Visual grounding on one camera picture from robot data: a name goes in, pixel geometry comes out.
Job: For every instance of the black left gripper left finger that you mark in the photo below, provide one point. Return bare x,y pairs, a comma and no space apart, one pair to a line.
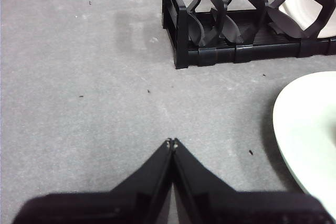
118,205

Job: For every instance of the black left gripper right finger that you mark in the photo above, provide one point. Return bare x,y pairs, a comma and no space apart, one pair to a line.
223,205

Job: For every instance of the green plate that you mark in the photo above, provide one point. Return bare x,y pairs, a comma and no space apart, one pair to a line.
304,119

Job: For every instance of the black plate rack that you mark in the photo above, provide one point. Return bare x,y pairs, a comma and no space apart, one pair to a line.
223,53

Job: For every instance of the white plate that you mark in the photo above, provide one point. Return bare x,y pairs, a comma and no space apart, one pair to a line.
302,9

